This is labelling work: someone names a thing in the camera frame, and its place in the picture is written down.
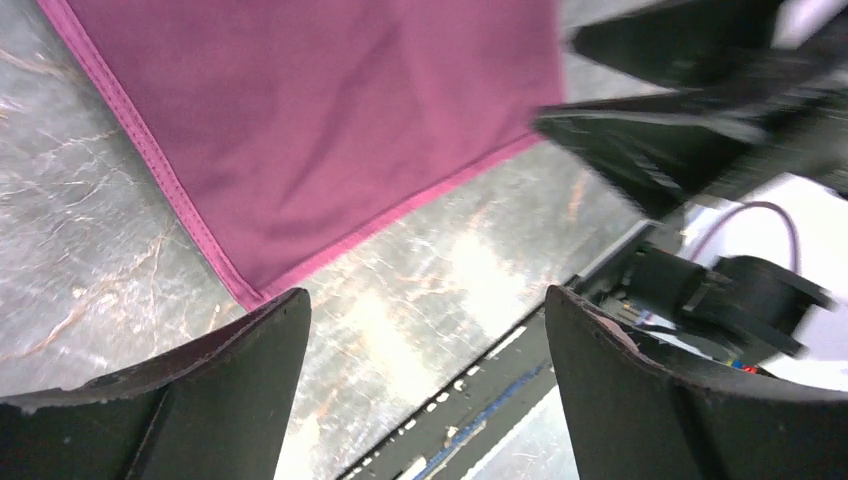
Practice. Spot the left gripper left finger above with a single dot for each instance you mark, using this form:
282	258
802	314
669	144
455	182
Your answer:
216	407

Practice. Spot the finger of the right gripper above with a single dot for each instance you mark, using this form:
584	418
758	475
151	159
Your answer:
681	44
657	151

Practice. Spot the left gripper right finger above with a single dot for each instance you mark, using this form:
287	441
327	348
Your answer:
638	408

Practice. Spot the purple cloth napkin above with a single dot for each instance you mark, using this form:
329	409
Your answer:
283	133

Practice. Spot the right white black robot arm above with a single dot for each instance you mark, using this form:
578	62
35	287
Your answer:
750	90

